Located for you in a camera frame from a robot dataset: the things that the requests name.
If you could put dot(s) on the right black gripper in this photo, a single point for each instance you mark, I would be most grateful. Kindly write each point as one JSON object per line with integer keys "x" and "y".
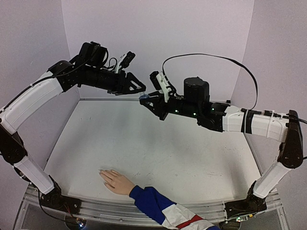
{"x": 163, "y": 103}

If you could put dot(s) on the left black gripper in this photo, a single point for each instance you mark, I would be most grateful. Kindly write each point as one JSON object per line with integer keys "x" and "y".
{"x": 123, "y": 86}

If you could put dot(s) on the blue nail polish bottle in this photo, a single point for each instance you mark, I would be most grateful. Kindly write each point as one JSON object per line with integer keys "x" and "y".
{"x": 144, "y": 96}

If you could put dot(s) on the blue white red sleeve forearm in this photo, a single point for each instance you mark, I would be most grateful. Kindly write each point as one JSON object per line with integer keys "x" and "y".
{"x": 167, "y": 213}

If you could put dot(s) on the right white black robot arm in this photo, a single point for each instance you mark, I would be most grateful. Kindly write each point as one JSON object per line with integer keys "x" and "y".
{"x": 220, "y": 117}

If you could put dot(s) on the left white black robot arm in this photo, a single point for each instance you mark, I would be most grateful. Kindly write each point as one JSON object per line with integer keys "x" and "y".
{"x": 90, "y": 67}

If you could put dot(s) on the mannequin hand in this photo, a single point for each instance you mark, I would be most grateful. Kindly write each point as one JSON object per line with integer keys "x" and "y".
{"x": 116, "y": 182}

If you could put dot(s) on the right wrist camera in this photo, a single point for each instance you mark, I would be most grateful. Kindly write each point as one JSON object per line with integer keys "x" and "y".
{"x": 162, "y": 84}

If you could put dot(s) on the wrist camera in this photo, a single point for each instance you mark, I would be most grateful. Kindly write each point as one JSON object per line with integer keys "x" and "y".
{"x": 124, "y": 61}
{"x": 162, "y": 84}

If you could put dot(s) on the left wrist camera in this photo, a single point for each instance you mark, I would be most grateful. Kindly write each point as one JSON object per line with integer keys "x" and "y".
{"x": 124, "y": 61}

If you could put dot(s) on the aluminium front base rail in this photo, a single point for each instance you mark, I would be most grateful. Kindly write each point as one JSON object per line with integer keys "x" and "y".
{"x": 109, "y": 215}

